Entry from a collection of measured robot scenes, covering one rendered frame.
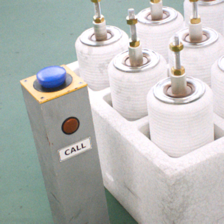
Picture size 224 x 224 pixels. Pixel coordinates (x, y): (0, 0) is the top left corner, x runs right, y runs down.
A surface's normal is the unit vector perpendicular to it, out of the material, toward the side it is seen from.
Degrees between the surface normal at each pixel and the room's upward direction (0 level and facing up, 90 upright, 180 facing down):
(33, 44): 0
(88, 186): 90
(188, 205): 90
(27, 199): 0
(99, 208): 90
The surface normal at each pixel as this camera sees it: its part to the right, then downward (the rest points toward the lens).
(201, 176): 0.50, 0.43
